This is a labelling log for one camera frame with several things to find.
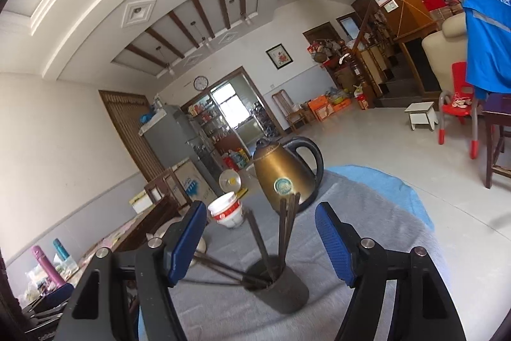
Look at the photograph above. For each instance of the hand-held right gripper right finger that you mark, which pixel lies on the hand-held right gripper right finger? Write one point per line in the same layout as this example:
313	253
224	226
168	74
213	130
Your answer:
335	241

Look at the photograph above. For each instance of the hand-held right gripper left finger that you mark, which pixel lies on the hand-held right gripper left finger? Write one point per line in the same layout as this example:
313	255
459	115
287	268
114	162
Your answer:
185	241

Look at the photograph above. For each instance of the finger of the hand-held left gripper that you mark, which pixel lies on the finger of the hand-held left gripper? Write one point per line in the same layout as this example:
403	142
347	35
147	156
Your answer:
42	327
56	297

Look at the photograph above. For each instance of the group of dark chopsticks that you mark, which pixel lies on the group of dark chopsticks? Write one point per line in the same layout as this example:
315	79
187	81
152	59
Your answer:
282	229

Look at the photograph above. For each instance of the grey perforated utensil holder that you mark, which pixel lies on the grey perforated utensil holder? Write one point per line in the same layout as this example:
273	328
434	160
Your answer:
287	293

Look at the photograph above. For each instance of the white plastic basin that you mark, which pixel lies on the white plastic basin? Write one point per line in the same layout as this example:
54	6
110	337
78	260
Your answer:
201	247

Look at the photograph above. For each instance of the pink thermos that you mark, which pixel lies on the pink thermos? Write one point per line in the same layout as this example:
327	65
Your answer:
44	265

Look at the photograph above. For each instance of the dark carved wooden sideboard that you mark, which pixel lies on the dark carved wooden sideboard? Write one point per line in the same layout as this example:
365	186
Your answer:
151	217

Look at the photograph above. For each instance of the teal thermos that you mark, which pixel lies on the teal thermos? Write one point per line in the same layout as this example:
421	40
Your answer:
60	249

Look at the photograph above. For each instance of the white chest freezer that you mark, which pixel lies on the white chest freezer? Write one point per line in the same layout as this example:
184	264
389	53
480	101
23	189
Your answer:
191	181

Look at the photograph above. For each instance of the brown wooden chair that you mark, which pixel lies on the brown wooden chair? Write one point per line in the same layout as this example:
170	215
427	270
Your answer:
159	181

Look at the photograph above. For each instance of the grey tablecloth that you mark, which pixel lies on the grey tablecloth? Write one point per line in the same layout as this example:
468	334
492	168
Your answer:
311	309

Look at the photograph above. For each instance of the white round fan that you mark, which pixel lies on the white round fan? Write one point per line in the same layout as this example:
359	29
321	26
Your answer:
230	181

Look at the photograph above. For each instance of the blue tablecloth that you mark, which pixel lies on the blue tablecloth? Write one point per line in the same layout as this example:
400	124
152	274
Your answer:
391	189

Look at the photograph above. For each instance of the blue water jug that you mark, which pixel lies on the blue water jug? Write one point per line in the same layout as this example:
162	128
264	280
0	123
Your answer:
230	162

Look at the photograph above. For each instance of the gold electric kettle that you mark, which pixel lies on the gold electric kettle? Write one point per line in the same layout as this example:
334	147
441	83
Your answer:
275	169

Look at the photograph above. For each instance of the grey refrigerator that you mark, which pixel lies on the grey refrigerator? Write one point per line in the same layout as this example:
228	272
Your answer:
171	141

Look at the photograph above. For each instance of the shelf of bottles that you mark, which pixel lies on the shelf of bottles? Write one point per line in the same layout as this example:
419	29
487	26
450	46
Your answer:
203	113

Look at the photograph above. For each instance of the brown slatted door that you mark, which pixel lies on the brown slatted door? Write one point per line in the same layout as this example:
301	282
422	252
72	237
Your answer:
127	125

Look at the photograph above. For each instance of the orange cardboard box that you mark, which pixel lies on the orange cardboard box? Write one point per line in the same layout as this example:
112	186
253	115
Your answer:
321	109

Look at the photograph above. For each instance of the red gift box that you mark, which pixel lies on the red gift box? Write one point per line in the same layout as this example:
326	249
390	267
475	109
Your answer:
361	99

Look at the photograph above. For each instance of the tall-backed wooden chair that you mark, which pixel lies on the tall-backed wooden chair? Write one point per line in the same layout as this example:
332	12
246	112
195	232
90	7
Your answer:
279	101

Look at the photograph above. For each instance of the small white stool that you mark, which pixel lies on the small white stool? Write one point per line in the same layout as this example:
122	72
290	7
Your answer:
421	109

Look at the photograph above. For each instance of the wooden staircase railing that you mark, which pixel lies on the wooden staircase railing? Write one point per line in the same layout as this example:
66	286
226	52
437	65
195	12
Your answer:
355	73

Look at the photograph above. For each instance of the pendant lamp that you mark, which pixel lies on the pendant lamp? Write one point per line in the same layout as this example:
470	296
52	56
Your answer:
247	20
206	42
169	68

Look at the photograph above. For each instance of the framed flower picture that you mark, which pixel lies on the framed flower picture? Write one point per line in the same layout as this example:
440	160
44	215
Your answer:
278	56

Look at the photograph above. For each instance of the red child chair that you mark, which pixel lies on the red child chair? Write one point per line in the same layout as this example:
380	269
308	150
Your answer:
459	85

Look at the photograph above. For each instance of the dark chair with purple seat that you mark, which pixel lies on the dark chair with purple seat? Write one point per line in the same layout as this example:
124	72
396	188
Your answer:
499	105

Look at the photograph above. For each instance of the beige sofa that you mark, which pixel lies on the beige sofa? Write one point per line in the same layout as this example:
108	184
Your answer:
443	45

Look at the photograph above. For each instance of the blue jacket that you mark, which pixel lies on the blue jacket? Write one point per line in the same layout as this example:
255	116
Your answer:
487	45

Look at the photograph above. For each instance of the round wall clock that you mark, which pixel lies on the round wall clock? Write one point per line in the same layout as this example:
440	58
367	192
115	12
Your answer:
200	83

